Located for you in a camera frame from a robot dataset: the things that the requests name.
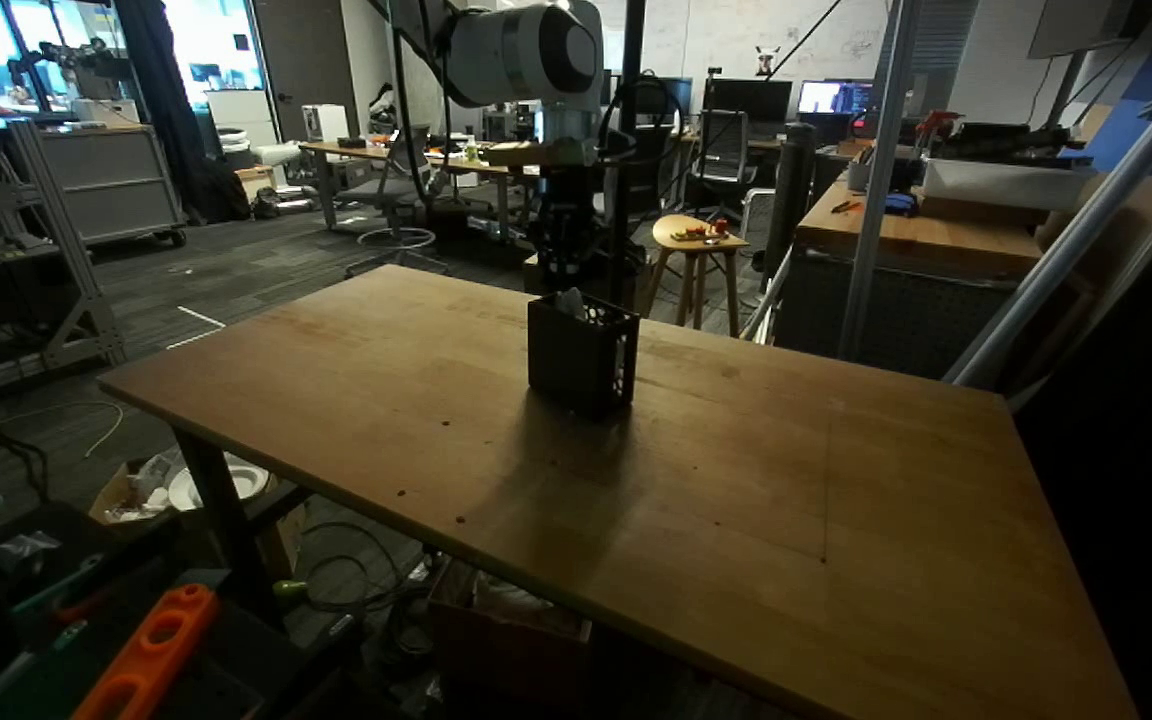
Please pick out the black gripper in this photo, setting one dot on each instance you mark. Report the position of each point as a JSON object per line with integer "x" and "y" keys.
{"x": 569, "y": 234}

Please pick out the black perforated box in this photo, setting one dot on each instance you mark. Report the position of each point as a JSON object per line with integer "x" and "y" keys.
{"x": 581, "y": 365}

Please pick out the light grey towel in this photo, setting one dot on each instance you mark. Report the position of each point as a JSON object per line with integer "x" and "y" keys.
{"x": 577, "y": 304}

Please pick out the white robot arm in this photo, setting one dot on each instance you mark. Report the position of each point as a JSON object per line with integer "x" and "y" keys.
{"x": 550, "y": 53}

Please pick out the round wooden stool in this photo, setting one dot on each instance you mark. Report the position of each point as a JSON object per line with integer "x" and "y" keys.
{"x": 694, "y": 251}

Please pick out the computer monitor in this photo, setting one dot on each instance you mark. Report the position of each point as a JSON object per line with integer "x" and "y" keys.
{"x": 835, "y": 97}

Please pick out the vertical metal pole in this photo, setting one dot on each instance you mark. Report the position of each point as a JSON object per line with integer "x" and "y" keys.
{"x": 889, "y": 110}

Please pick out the wooden workbench with drawers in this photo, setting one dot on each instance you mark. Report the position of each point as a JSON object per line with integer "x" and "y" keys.
{"x": 939, "y": 283}

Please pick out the diagonal metal pole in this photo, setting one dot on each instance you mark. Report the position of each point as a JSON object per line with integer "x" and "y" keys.
{"x": 1076, "y": 236}

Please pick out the grey metal shelf rack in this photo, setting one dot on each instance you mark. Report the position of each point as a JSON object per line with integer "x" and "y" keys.
{"x": 48, "y": 300}

